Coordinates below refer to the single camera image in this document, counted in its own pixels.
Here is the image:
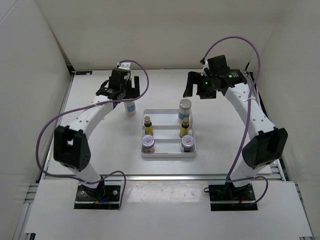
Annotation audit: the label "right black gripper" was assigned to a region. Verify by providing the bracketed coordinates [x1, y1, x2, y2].
[183, 71, 217, 100]

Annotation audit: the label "tall white spice jar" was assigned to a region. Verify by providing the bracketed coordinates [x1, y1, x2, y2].
[178, 98, 192, 124]
[124, 101, 136, 116]

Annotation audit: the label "yellow label bottle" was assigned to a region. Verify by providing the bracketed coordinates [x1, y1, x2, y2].
[144, 116, 154, 136]
[179, 117, 190, 138]

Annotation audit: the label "short red-logo jar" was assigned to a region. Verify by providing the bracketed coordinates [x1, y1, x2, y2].
[180, 134, 196, 153]
[141, 134, 155, 154]

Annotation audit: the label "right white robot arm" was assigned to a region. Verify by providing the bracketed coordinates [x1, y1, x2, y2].
[183, 55, 288, 200]

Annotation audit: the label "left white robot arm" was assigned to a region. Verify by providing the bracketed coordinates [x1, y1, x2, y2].
[53, 62, 140, 200]

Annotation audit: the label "white divided tray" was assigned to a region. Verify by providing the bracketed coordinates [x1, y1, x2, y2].
[141, 108, 197, 159]

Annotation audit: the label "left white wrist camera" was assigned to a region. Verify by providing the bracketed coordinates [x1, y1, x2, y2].
[117, 61, 132, 72]

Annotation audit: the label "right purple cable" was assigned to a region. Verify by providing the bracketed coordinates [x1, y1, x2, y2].
[199, 36, 270, 206]

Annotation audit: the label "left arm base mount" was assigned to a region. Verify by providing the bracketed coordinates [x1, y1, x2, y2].
[73, 181, 123, 210]

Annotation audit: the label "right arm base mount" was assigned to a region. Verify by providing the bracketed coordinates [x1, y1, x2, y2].
[203, 183, 258, 212]

